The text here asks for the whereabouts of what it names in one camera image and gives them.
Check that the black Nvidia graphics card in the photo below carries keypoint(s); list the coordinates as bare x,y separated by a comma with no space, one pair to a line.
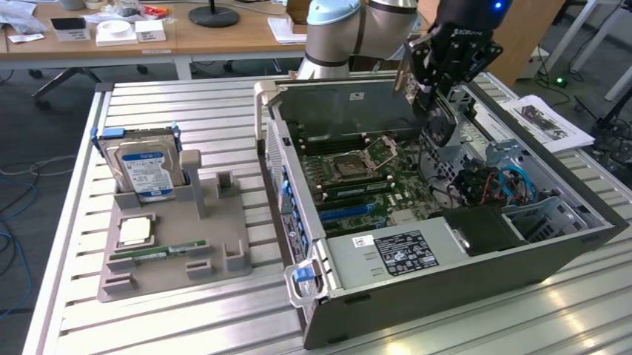
440,125

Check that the grey power supply unit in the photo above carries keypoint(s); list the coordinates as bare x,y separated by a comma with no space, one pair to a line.
356,266

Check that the white tape roll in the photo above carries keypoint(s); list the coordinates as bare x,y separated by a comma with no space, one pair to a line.
103,31

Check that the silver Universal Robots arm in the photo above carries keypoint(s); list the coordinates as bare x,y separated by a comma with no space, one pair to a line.
327,51

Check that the green RAM stick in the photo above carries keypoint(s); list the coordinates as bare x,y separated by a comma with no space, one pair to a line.
158,251

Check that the perforated metal drive cage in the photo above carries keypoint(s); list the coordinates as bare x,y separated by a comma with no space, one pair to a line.
474,155

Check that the hard disk in blue caddy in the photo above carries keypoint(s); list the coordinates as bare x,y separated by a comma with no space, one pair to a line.
146,170

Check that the grey cup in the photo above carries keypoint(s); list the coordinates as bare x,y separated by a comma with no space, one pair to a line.
73,4

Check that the printed paper stack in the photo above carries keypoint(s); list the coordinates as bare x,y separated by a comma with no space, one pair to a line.
548,125

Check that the red plastic pack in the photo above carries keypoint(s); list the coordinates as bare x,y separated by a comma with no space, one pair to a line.
154,12

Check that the green motherboard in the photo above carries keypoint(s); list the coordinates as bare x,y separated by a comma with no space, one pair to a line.
409,192

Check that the brown cardboard box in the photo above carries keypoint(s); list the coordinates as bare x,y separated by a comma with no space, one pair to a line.
296,11

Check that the CPU socket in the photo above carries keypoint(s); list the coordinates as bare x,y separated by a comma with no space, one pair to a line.
348,166

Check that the silver CPU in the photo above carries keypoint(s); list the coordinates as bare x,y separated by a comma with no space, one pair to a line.
137,231

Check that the black round lamp base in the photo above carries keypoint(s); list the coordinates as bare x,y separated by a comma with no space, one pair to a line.
213,18

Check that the grey metal disk bay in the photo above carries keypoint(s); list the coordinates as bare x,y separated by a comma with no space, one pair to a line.
543,218

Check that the wooden cabinet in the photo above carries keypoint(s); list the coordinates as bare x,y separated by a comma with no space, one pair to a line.
534,37

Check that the white cup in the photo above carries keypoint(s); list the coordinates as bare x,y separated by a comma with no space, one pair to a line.
94,3

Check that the silver chipset heatsink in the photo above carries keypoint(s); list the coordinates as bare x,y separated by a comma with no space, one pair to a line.
405,218

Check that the black device with green light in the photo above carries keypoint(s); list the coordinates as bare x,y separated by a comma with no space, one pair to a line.
560,81

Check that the metal socket cover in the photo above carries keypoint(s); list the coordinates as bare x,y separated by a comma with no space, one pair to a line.
383,149

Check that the white label card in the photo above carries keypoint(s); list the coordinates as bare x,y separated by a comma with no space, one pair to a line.
25,38

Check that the clear plastic bag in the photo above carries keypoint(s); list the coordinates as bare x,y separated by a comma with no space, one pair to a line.
21,18

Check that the white desk frame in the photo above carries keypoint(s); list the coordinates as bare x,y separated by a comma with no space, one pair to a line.
575,33

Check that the flat white box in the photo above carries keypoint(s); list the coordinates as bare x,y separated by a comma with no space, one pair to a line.
118,41

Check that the wooden desk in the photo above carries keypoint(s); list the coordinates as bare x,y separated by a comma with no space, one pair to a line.
59,50

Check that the blue expansion slot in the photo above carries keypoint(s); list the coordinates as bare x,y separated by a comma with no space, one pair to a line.
345,213

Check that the white papers pile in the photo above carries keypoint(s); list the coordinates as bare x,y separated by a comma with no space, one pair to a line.
284,33

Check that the grey parts rack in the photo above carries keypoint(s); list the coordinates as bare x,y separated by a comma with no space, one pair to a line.
168,283

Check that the white cube box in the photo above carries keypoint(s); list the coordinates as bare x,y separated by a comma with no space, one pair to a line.
149,33

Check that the white box with black lid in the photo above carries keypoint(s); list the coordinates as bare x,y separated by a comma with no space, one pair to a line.
74,35

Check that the white floor box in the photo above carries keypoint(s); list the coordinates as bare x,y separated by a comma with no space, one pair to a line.
535,68

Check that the open grey PC case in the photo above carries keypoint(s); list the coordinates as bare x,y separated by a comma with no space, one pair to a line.
444,296

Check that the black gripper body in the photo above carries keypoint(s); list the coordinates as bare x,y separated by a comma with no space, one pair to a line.
470,22

